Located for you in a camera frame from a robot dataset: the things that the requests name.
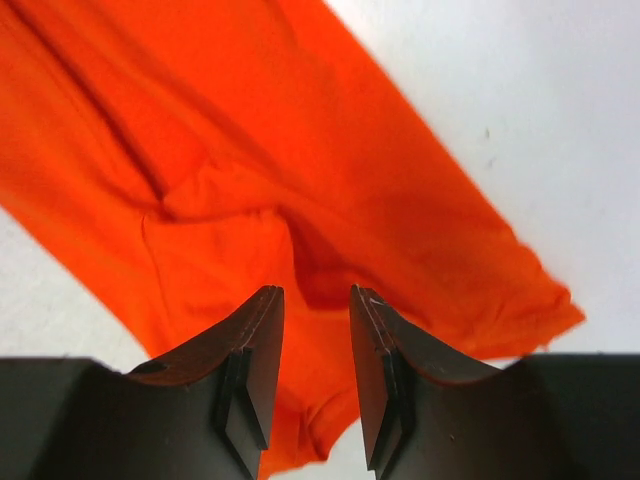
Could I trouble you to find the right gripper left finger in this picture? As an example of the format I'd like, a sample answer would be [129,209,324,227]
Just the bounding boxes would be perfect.
[1,286,284,479]

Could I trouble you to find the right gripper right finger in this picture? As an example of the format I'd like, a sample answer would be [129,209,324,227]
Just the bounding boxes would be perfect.
[349,286,639,479]

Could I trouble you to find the orange t shirt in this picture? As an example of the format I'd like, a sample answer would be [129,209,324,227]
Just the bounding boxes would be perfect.
[1,1,584,478]

